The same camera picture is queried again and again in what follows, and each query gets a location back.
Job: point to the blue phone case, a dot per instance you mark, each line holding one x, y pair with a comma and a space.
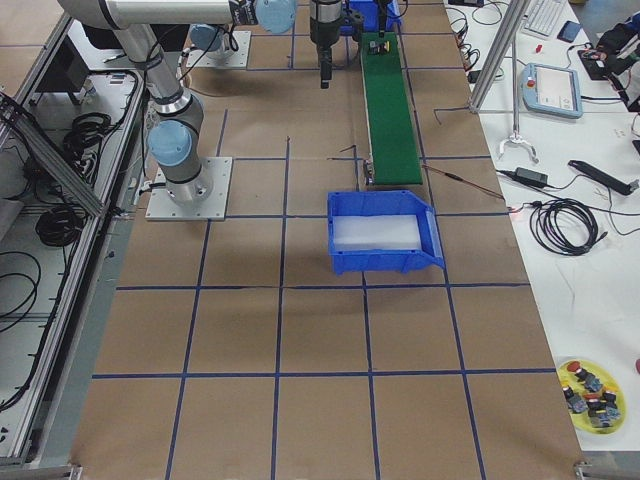
569, 32

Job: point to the teach pendant tablet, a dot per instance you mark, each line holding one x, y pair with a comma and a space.
551, 90

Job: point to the white keyboard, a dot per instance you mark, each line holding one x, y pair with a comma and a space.
541, 18

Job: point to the aluminium frame post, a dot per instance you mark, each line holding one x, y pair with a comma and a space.
501, 42

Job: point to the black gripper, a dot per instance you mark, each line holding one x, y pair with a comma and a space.
322, 33

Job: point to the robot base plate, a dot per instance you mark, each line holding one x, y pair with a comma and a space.
210, 200
232, 59

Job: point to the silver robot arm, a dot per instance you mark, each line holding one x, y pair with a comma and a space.
174, 141
207, 36

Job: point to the white foam pad right bin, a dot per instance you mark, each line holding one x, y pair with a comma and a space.
384, 232

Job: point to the yellow plate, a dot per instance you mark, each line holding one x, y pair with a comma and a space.
594, 400

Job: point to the blue plastic bin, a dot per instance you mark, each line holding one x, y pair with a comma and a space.
376, 203
370, 12

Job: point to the green conveyor belt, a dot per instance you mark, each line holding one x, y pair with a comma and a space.
393, 150

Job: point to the black power adapter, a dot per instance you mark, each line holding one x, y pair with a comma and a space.
530, 177

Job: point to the yellow mushroom push button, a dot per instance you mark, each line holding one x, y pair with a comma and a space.
379, 47

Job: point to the grey claw stand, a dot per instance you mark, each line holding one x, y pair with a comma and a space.
515, 138

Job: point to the blue plastic bin right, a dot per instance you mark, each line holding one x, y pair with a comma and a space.
376, 203

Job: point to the aluminium rack frame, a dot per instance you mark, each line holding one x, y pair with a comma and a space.
67, 153

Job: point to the black wrist camera block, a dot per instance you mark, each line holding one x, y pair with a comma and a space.
352, 24

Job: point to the black flat bar tool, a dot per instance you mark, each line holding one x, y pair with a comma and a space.
604, 178

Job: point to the blue plastic bin left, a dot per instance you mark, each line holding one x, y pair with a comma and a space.
370, 12

